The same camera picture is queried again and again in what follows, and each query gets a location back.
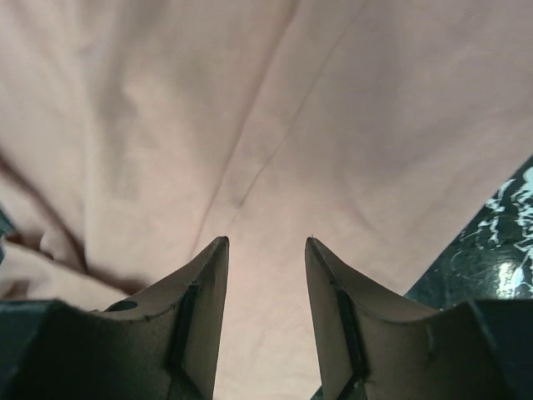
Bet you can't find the pink t shirt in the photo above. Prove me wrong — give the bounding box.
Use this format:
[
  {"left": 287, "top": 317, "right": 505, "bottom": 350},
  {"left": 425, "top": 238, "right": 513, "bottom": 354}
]
[{"left": 1, "top": 1, "right": 532, "bottom": 399}]

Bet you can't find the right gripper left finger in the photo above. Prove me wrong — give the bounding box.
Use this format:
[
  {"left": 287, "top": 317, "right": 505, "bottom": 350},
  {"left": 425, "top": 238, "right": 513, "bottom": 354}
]
[{"left": 62, "top": 237, "right": 229, "bottom": 399}]

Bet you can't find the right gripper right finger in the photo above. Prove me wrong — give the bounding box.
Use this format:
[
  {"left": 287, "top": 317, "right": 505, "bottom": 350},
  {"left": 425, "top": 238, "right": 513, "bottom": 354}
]
[{"left": 305, "top": 237, "right": 500, "bottom": 399}]

